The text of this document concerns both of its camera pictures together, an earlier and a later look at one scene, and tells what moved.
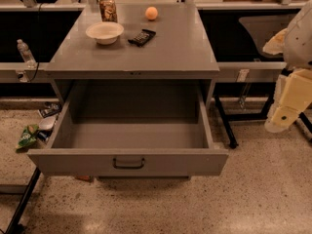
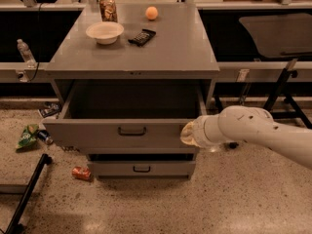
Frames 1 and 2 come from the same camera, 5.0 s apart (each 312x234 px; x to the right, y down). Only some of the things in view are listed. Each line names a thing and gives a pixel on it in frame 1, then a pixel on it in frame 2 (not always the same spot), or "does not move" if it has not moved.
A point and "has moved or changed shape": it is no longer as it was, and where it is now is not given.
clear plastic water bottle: (26, 54) does not move
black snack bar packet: (142, 38) does not move
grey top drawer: (134, 130) has moved or changed shape
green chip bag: (28, 136) does not move
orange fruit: (151, 13) does not move
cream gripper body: (300, 41) to (199, 133)
